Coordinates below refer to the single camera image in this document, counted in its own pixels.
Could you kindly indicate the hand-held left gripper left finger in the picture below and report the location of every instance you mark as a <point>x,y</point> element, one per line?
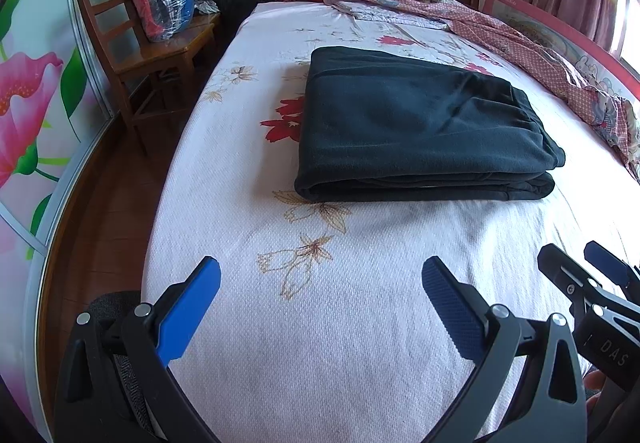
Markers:
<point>190,313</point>

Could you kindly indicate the floral wardrobe door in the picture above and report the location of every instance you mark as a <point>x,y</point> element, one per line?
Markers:
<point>30,88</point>

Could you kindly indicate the person's right hand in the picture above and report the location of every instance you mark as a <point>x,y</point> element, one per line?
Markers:
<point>596,385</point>

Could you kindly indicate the pink bed guard rail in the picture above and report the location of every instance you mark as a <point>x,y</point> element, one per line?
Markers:
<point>550,33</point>

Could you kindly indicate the pink patterned quilt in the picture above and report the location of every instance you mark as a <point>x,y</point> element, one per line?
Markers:
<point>500,33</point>

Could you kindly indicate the window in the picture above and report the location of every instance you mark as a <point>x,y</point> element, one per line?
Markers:
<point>631,23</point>

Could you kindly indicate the wooden chair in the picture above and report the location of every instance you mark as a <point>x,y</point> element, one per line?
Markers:
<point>160,48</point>

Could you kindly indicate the dark navy pants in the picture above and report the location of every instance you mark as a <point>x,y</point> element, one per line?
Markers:
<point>400,123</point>

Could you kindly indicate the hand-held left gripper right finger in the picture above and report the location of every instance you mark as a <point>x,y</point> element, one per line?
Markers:
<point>452,313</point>

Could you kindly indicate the bed with white floral sheet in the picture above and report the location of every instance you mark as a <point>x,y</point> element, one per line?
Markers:
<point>350,273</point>

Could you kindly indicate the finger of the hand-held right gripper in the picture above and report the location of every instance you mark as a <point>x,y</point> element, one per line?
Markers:
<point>607,263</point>
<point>555,263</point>

